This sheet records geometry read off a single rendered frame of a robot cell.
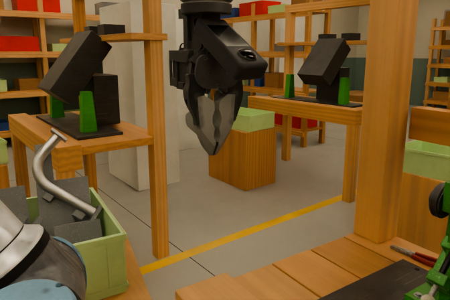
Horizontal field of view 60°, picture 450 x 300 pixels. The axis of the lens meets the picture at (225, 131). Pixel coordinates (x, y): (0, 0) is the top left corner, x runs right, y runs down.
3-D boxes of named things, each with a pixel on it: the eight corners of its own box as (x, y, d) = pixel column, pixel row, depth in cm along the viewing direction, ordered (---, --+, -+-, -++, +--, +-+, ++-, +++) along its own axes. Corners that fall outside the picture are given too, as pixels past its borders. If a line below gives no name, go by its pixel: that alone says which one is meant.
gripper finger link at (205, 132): (197, 148, 61) (195, 89, 59) (217, 157, 56) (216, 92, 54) (179, 151, 59) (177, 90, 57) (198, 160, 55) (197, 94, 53)
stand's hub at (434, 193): (435, 222, 80) (439, 188, 79) (421, 217, 83) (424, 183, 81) (455, 214, 84) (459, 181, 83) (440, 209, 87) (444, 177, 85)
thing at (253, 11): (302, 148, 587) (308, -10, 542) (206, 124, 779) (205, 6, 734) (325, 142, 620) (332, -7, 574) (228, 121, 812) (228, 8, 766)
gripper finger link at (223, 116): (213, 145, 63) (213, 88, 61) (234, 153, 58) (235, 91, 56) (197, 148, 61) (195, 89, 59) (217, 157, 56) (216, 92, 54)
